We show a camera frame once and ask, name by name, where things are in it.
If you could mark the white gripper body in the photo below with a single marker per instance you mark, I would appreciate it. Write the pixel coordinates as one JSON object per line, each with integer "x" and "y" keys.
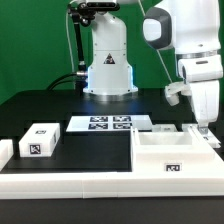
{"x": 202, "y": 75}

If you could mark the white cabinet top block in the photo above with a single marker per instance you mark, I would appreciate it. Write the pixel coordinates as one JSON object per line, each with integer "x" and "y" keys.
{"x": 40, "y": 140}

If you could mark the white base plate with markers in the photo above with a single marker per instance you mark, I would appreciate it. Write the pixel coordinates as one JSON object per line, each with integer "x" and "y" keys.
{"x": 109, "y": 123}

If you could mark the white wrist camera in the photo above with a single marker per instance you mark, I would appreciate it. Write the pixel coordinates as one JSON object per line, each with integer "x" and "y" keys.
{"x": 173, "y": 90}

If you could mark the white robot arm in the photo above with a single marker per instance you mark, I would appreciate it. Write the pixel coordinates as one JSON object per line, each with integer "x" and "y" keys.
{"x": 189, "y": 27}

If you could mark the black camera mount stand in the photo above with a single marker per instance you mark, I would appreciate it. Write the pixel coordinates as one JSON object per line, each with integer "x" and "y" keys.
{"x": 82, "y": 13}

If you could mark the white cabinet body box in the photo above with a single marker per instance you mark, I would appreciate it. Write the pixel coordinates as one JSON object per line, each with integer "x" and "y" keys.
{"x": 169, "y": 151}

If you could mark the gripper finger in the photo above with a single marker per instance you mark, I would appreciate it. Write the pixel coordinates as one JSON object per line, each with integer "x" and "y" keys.
{"x": 203, "y": 128}

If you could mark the white U-shaped obstacle wall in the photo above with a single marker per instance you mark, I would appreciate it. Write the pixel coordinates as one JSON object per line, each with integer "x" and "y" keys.
{"x": 208, "y": 181}

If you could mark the white door panel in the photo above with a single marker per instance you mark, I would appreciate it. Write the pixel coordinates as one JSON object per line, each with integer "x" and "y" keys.
{"x": 210, "y": 138}
{"x": 164, "y": 128}

